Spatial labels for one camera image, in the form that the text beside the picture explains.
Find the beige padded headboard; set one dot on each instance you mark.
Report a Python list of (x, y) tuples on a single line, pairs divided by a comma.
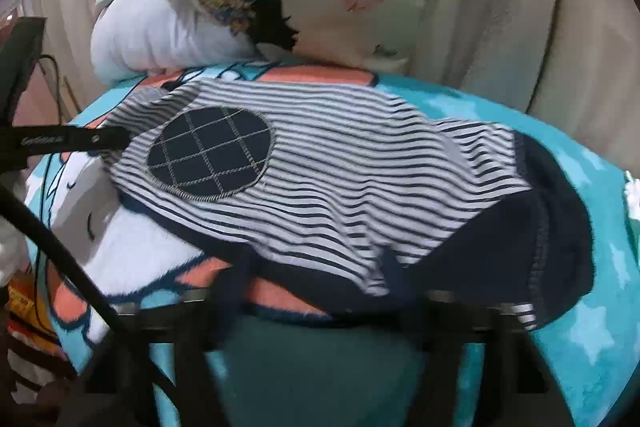
[(573, 64)]

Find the white plush toy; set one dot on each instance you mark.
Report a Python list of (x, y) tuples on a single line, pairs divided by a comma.
[(632, 196)]

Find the striped navy child pants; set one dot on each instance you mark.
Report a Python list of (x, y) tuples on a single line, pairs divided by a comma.
[(353, 199)]

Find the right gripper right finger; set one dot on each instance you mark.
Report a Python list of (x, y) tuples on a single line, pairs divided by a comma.
[(489, 343)]

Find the turquoise star cartoon blanket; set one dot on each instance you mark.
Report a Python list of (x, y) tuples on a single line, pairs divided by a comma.
[(284, 362)]

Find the white plush pillow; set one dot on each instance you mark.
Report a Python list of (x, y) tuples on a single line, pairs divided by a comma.
[(131, 37)]

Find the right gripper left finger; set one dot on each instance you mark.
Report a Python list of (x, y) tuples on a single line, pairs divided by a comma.
[(163, 348)]

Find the pink wooden nightstand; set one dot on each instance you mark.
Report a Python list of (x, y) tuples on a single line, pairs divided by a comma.
[(47, 98)]

